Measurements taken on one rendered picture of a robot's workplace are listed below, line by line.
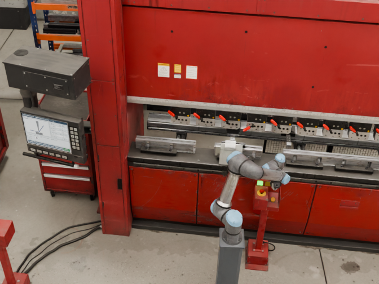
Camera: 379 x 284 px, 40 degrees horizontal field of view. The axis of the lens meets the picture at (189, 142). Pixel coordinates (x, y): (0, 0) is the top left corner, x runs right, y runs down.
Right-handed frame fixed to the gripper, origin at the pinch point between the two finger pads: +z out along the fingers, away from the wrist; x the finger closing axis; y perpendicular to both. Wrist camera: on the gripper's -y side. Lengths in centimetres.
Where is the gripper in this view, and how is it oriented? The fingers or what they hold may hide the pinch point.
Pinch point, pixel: (274, 189)
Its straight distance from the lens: 415.1
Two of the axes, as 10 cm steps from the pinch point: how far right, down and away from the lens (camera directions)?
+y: 1.2, -6.8, 7.2
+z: -0.1, 7.3, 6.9
